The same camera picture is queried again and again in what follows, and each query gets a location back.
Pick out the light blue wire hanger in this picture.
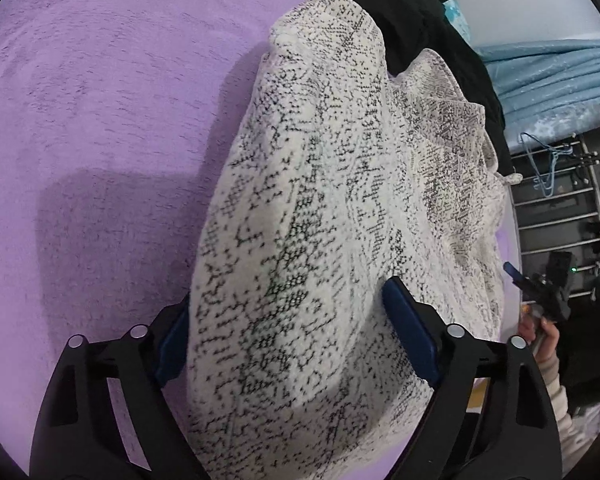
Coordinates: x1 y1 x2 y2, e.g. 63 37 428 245
519 131 576 196

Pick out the purple bed sheet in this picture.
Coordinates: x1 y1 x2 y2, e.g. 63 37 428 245
0 0 526 480

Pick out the white speckled knit jacket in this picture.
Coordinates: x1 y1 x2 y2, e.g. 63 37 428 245
187 0 523 480

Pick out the light blue printed cloth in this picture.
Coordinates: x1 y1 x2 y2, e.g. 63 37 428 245
442 0 473 41

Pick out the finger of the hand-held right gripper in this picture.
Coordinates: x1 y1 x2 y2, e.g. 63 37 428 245
502 261 532 290

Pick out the metal bar rack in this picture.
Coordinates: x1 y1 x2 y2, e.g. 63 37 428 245
510 132 600 306

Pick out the person's dark clothing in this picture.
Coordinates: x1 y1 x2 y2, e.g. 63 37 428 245
555 300 600 413

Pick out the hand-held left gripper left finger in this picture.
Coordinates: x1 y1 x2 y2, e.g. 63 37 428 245
30 292 208 480

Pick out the shiny blue curtain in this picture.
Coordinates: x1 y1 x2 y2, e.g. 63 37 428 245
475 37 600 142

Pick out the person's right forearm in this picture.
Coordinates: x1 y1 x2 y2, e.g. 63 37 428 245
537 345 600 463

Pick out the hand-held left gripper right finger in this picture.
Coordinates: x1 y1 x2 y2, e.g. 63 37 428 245
382 276 563 480

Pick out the pile of black clothes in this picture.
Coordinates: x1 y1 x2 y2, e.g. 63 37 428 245
297 0 513 171

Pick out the person's right hand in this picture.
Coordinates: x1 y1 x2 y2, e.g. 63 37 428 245
517 305 561 367

